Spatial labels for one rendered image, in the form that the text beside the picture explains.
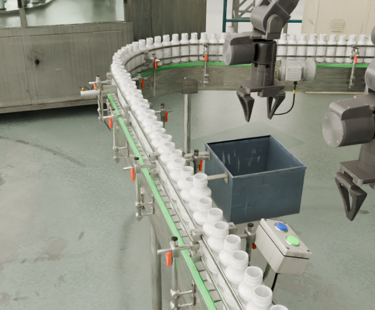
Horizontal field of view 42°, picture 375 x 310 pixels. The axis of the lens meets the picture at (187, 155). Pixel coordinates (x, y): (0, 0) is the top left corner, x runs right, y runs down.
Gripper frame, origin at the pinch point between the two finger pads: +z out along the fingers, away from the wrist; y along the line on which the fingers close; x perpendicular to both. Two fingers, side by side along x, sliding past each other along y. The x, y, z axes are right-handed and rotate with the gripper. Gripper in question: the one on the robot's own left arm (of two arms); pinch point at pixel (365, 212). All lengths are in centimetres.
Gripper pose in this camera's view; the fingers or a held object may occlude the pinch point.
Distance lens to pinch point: 92.3
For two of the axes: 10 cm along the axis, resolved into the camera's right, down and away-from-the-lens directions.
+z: -0.1, 9.0, 4.5
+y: 9.6, -1.2, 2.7
